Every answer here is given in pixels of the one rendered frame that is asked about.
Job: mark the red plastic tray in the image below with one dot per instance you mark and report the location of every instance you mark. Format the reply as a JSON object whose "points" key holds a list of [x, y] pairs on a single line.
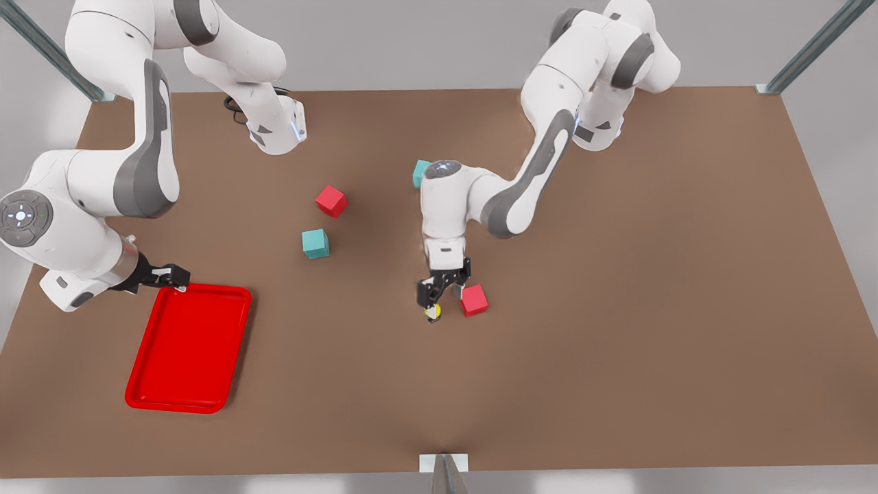
{"points": [[188, 348]]}

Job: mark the small yellow round object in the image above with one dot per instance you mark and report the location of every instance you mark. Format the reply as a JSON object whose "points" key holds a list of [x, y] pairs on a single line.
{"points": [[433, 313]]}

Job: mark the teal cube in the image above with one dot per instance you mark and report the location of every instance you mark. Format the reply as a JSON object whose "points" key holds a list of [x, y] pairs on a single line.
{"points": [[315, 243], [419, 173]]}

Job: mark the silver frame post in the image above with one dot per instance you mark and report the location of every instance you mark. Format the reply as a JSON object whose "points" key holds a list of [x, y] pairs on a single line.
{"points": [[51, 49], [446, 473], [809, 49]]}

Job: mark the red cube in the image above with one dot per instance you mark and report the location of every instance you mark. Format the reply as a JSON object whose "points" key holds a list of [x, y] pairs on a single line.
{"points": [[331, 201], [475, 300]]}

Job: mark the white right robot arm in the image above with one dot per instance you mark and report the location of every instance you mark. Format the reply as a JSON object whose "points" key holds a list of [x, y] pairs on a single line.
{"points": [[89, 185]]}

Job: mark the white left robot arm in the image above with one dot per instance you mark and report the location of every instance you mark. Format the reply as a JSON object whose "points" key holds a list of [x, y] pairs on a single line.
{"points": [[535, 178]]}

